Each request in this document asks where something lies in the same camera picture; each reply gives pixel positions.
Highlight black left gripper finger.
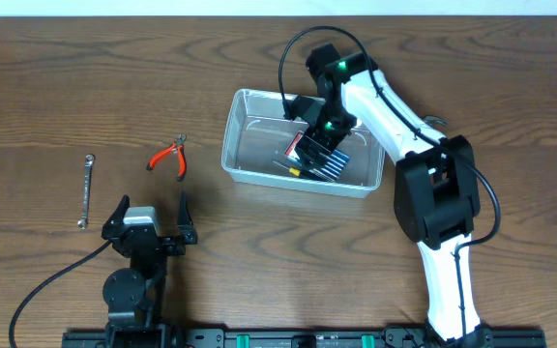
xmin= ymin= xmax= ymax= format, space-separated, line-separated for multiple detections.
xmin=177 ymin=191 xmax=198 ymax=244
xmin=101 ymin=194 xmax=130 ymax=240

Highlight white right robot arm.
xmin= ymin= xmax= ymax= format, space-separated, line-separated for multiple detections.
xmin=285 ymin=44 xmax=481 ymax=347

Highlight black yellow screwdriver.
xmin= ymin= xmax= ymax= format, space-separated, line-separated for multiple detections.
xmin=271 ymin=159 xmax=324 ymax=182

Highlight claw hammer orange label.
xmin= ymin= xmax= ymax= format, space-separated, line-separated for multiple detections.
xmin=423 ymin=115 xmax=448 ymax=127

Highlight black mounting rail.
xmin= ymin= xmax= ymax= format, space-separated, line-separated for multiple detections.
xmin=61 ymin=326 xmax=547 ymax=348

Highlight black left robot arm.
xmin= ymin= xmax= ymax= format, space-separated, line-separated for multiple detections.
xmin=99 ymin=193 xmax=198 ymax=348

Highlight red handled cutting pliers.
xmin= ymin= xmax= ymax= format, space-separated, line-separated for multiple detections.
xmin=146 ymin=133 xmax=188 ymax=182

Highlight precision screwdriver set case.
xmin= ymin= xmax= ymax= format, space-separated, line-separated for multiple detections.
xmin=283 ymin=131 xmax=350 ymax=183

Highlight clear plastic container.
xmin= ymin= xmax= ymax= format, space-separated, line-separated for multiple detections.
xmin=221 ymin=89 xmax=385 ymax=198

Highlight silver combination wrench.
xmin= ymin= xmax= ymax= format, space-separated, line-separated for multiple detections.
xmin=77 ymin=154 xmax=95 ymax=230

